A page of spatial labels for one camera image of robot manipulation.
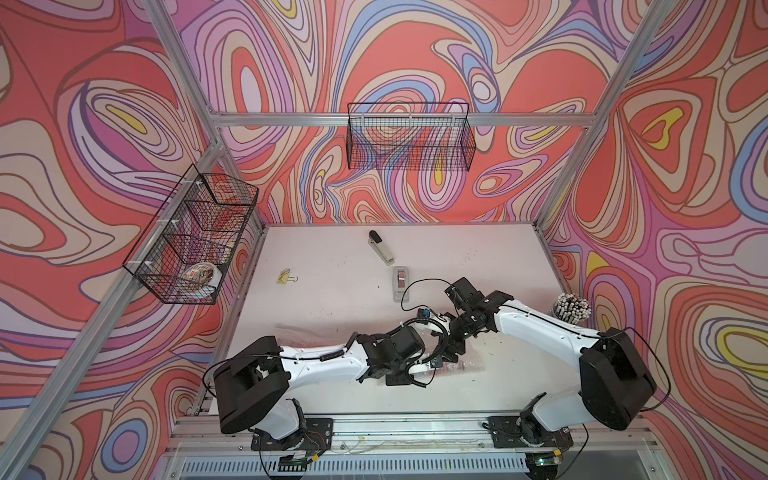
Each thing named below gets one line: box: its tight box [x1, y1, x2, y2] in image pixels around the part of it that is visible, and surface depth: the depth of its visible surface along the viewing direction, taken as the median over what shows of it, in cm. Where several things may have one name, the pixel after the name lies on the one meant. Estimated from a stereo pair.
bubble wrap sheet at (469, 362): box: [431, 342, 486, 376], surface depth 82 cm
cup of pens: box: [554, 293, 592, 324], surface depth 78 cm
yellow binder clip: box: [276, 268, 299, 285], surface depth 106 cm
